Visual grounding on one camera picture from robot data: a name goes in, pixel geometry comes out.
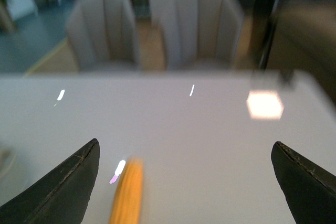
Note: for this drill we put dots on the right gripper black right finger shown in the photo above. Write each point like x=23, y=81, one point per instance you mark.
x=309, y=189

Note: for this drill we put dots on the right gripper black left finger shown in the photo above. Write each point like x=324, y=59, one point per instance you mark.
x=62, y=195

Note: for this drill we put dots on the yellow corn cob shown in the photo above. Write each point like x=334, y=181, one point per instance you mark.
x=127, y=202

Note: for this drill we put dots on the white electric cooking pot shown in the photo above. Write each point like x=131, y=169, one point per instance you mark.
x=7, y=157

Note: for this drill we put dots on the left beige upholstered chair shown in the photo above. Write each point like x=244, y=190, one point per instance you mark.
x=103, y=35

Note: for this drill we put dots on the beige upholstered chair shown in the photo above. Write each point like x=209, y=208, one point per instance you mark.
x=103, y=35
x=201, y=34

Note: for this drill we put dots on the right beige upholstered chair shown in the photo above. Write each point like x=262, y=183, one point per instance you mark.
x=201, y=34

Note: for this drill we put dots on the black appliance at right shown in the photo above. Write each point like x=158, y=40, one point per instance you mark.
x=265, y=14

